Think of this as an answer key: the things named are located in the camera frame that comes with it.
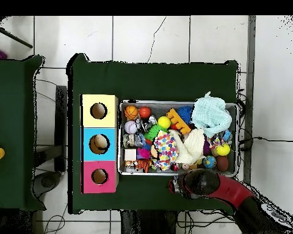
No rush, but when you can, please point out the polka dot paper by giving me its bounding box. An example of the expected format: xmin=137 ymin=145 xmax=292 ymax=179
xmin=152 ymin=130 xmax=180 ymax=171

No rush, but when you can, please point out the clear mesh bin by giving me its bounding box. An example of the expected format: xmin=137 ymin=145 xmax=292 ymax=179
xmin=118 ymin=99 xmax=240 ymax=177

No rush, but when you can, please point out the cream waffle cloth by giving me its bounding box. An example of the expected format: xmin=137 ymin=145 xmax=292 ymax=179
xmin=169 ymin=128 xmax=206 ymax=166

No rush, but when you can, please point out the green spiky ball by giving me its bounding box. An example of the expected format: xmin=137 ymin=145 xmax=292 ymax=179
xmin=143 ymin=124 xmax=169 ymax=141

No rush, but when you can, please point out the yellow smiley ball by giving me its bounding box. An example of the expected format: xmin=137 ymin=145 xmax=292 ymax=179
xmin=157 ymin=116 xmax=172 ymax=130

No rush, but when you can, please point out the orange toy brick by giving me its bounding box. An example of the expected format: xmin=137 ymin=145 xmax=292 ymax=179
xmin=165 ymin=108 xmax=192 ymax=135

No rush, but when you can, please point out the white baseball toy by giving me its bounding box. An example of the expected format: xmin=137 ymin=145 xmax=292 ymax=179
xmin=123 ymin=120 xmax=139 ymax=135

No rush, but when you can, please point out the blue spiky ball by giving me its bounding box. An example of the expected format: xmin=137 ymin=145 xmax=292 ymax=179
xmin=176 ymin=105 xmax=194 ymax=124

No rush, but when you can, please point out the mint green cloth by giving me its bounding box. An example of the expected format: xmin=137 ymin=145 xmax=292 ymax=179
xmin=190 ymin=91 xmax=233 ymax=139

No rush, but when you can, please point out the red orange ball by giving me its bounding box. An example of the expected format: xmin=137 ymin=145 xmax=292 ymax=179
xmin=139 ymin=106 xmax=152 ymax=119

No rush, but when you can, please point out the orange basketball toy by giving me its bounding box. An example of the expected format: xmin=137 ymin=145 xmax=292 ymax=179
xmin=123 ymin=105 xmax=139 ymax=121

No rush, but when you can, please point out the dark green table cloth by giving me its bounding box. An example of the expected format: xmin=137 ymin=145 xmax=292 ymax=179
xmin=67 ymin=52 xmax=240 ymax=215

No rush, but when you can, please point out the black floor stand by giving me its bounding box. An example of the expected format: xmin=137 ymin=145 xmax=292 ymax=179
xmin=34 ymin=85 xmax=68 ymax=198

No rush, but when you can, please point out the side table green cloth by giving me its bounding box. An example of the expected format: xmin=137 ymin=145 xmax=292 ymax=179
xmin=0 ymin=55 xmax=46 ymax=211

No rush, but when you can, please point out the black tripod leg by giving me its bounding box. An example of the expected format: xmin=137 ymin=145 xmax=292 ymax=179
xmin=0 ymin=16 xmax=34 ymax=49

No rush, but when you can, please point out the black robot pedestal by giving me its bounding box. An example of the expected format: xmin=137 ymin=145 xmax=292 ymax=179
xmin=120 ymin=210 xmax=179 ymax=234

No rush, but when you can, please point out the black floor cable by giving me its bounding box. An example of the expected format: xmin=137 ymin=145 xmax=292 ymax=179
xmin=239 ymin=136 xmax=293 ymax=143

